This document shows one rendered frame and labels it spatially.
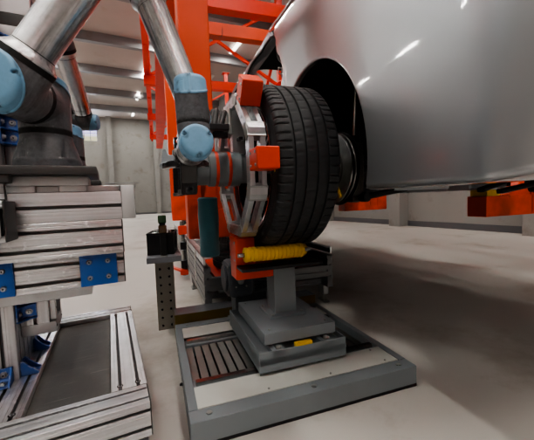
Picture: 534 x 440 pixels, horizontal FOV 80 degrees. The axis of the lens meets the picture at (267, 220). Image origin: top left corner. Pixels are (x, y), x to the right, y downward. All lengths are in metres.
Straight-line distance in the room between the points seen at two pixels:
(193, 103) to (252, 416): 0.92
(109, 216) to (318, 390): 0.85
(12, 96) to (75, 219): 0.30
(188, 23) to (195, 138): 1.30
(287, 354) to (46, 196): 0.92
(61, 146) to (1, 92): 0.18
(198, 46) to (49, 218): 1.29
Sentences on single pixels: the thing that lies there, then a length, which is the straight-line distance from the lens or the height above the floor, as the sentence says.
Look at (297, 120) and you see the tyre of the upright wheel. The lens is 1.11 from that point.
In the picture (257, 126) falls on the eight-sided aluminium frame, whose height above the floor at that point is 0.96.
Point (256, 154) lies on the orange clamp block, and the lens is 0.99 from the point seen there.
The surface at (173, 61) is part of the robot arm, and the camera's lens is 0.94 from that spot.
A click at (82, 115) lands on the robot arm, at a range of 1.74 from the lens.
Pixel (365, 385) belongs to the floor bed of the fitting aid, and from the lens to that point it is 1.30.
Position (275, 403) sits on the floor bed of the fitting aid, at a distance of 1.16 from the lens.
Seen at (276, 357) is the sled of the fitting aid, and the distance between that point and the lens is 1.26.
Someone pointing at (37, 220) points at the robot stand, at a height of 0.69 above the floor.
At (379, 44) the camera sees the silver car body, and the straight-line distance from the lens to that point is 1.16.
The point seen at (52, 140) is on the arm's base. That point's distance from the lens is 0.96.
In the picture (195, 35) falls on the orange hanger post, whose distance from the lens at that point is 1.96.
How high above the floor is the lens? 0.72
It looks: 4 degrees down
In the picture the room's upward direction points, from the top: 2 degrees counter-clockwise
